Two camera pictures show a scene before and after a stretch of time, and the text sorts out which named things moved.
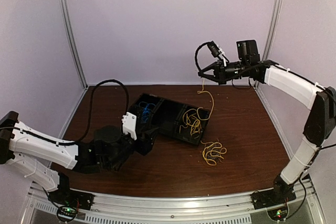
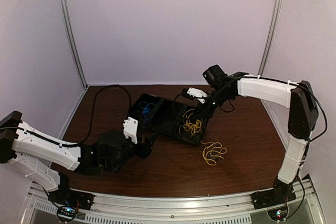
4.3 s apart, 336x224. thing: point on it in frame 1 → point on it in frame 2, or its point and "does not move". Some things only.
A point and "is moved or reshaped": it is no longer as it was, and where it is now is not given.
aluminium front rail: x=307 y=208 does not move
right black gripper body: x=222 y=77 → x=210 y=111
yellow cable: x=212 y=151 does not move
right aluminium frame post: x=275 y=14 does not move
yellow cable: x=192 y=118 is moved or reshaped
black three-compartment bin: x=180 y=120 does not move
